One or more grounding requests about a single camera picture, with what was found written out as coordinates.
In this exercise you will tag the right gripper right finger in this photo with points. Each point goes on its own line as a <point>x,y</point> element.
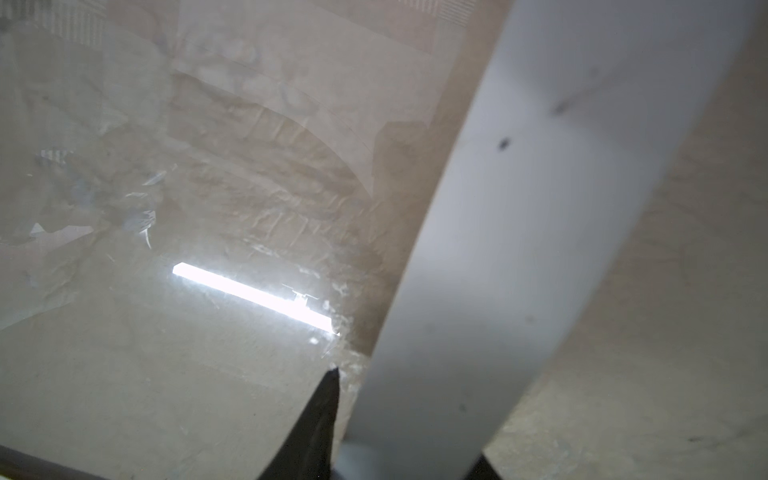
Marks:
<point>482,470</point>

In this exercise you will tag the clear acrylic sheet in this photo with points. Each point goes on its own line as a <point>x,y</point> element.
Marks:
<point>205,205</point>

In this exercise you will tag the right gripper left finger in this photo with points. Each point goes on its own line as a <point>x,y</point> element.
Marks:
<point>306,453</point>

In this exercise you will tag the waterfall photo with white border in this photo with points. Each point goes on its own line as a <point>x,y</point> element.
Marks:
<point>579,113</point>

